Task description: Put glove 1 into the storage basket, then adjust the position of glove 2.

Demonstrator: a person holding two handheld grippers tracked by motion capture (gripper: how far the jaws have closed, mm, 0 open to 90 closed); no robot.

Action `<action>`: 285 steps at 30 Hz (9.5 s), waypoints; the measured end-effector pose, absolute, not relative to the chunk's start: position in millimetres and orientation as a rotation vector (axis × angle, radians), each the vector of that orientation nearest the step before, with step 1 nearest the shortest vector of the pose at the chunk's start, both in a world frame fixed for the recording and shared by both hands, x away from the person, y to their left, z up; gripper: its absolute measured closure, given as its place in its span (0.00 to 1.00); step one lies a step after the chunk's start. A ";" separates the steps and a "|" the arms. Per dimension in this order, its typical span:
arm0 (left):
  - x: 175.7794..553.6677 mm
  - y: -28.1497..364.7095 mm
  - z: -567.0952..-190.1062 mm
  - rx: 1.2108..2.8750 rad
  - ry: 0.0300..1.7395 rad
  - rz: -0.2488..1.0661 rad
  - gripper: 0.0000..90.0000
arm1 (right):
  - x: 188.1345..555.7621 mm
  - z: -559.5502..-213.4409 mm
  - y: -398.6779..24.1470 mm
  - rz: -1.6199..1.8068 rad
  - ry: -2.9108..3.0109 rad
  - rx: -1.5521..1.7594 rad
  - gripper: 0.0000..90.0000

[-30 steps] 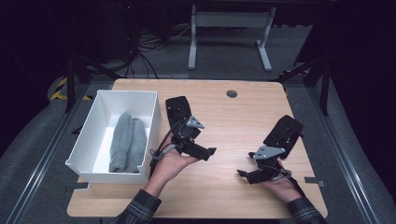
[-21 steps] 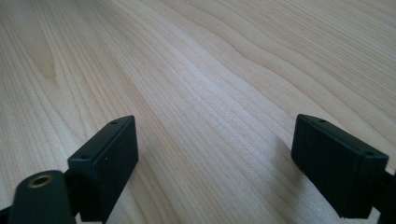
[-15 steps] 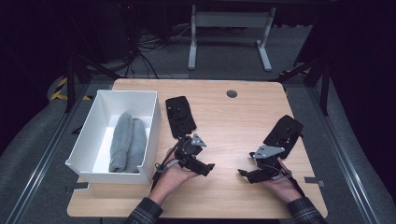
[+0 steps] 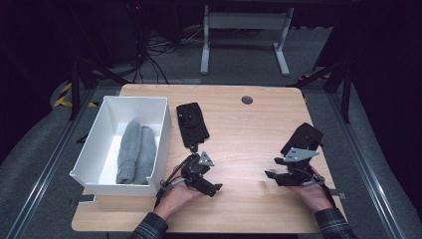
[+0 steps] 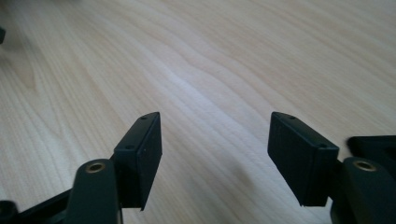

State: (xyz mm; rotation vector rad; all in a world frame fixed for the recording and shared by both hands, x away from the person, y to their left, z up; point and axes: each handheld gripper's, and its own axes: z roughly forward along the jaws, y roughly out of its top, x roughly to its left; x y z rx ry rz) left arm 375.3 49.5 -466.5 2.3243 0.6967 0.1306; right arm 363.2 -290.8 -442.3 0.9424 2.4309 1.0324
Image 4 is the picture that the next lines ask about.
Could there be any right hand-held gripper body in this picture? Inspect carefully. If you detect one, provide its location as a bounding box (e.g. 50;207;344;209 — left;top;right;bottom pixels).
273;146;321;187

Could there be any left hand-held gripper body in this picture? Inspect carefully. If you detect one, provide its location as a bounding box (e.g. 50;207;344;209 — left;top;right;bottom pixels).
180;150;216;194

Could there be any black glove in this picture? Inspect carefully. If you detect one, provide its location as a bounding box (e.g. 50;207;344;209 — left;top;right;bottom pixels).
175;102;211;154
280;121;324;157

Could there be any grey mitten with label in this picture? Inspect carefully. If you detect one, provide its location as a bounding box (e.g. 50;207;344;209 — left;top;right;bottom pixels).
115;118;142;184

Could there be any white rectangular box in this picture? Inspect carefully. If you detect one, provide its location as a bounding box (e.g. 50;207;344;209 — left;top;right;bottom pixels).
69;95;173;197

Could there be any person's right hand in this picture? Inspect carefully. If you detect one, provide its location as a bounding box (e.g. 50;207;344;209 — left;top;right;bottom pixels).
288;181;334;215

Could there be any person's left hand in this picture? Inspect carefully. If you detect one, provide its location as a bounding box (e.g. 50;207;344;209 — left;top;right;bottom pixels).
153;172;204;222

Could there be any grey tape strip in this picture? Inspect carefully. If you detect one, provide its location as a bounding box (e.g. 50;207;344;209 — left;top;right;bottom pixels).
331;188;348;200

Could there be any black metal stand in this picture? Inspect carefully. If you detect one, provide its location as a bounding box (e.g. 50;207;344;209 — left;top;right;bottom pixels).
67;57;131;121
286;59;353;124

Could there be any yellow black hazard tape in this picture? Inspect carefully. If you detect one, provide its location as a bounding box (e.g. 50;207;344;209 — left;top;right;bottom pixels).
53;82;100;109

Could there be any left hand-held gripper cable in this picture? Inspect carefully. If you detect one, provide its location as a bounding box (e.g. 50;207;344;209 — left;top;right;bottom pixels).
154;155;194;209

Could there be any hand-held gripper cable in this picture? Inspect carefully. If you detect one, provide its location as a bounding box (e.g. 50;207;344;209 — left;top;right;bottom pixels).
154;155;194;209
308;174;337;209

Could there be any right hand-held gripper cable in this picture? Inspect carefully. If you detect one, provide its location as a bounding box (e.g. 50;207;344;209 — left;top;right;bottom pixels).
308;174;337;209

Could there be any grey metal floor rail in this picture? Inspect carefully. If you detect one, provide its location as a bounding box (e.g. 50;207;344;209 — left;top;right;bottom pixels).
325;93;405;239
5;89;98;239

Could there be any tangle of black cables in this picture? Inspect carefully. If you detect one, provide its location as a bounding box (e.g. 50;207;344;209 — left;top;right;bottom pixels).
131;24;204;85

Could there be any white metal table frame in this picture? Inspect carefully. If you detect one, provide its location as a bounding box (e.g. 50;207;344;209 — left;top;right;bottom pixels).
199;4;296;78

